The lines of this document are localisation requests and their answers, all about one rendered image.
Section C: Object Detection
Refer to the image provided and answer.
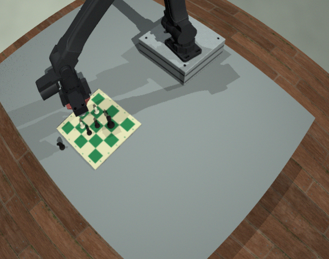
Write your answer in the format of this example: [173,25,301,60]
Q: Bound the green and cream chessboard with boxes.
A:
[57,89,141,169]

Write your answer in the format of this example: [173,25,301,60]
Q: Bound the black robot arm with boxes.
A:
[35,0,202,117]

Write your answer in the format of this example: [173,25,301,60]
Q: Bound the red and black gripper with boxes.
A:
[59,78,91,110]

